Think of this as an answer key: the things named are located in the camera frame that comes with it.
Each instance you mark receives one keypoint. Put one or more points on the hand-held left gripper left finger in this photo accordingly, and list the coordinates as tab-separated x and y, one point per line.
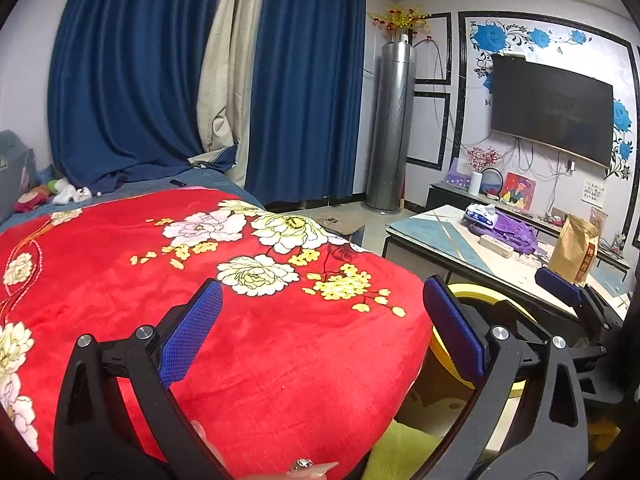
192	325

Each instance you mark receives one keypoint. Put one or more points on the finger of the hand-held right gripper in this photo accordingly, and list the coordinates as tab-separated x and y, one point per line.
557	282

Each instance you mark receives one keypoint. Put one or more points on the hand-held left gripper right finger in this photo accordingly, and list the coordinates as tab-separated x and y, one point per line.
452	325

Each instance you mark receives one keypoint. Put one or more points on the person's left hand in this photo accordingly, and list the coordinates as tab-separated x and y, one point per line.
215	452

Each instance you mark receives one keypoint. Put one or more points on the brown paper bag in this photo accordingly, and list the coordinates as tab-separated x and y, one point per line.
572	250

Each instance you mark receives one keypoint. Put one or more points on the purple bag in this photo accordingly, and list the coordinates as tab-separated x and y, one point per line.
515	232

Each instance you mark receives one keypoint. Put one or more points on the white power strip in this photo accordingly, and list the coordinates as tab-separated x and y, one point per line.
496	246

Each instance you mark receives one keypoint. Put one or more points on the red floral blanket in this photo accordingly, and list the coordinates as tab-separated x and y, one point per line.
275	340

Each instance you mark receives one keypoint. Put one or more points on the white paper note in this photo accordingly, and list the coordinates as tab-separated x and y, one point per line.
594	192

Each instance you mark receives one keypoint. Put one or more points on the colourful framed picture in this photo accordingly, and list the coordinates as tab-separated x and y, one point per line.
518	190

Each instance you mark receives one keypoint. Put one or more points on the tissue packet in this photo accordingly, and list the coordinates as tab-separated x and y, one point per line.
479	215

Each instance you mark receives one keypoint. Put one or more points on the round table ornament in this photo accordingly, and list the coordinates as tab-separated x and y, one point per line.
494	186

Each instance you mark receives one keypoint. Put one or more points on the white vase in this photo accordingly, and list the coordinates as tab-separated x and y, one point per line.
476	183

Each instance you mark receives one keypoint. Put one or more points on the black television cabinet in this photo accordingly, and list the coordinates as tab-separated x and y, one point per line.
445	192

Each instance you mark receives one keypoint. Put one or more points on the person's green clothing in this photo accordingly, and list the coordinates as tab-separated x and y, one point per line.
400	452

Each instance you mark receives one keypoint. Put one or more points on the black remote control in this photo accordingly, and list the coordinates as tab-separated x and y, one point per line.
178	183

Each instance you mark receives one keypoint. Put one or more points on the purple box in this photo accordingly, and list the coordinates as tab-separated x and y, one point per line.
457	176

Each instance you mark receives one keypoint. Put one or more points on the blue bedsheet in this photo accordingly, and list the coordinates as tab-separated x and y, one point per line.
125	191

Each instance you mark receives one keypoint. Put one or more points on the white plush toy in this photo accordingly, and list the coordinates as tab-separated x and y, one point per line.
70	192

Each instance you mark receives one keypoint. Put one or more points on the red plush toy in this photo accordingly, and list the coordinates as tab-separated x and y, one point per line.
30	202

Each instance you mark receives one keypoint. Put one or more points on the grey tower air conditioner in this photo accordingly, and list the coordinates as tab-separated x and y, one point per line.
390	130

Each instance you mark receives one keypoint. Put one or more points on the grey patterned sofa cushion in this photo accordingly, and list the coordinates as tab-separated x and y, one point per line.
15	175

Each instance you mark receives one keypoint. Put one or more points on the wide blue curtain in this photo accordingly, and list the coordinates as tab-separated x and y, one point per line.
130	70

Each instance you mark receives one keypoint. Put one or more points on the narrow blue curtain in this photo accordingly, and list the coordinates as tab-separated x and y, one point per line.
305	85

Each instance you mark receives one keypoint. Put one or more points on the beige curtain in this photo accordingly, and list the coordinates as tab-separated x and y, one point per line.
230	60

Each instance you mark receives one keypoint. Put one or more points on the yellow and red artificial flowers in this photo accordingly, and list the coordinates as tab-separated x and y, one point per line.
400	17

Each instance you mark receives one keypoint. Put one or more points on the black wall television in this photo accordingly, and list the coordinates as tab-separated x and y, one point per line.
550	110

